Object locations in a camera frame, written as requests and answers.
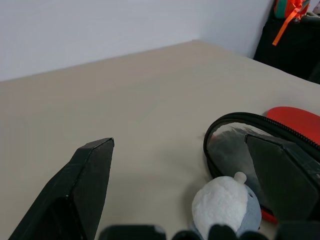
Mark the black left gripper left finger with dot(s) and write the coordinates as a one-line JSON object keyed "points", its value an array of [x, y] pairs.
{"points": [[75, 190]]}

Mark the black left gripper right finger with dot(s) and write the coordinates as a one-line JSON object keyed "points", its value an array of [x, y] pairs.
{"points": [[282, 180]]}

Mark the red zippered pouch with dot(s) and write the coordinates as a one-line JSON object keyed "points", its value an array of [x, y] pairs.
{"points": [[230, 150]]}

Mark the white and grey plush toy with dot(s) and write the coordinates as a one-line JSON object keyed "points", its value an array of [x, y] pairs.
{"points": [[222, 205]]}

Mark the orange ribbon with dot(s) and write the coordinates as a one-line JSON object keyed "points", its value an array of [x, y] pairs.
{"points": [[283, 27]]}

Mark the teal and orange bag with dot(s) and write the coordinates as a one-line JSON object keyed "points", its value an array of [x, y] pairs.
{"points": [[283, 7]]}

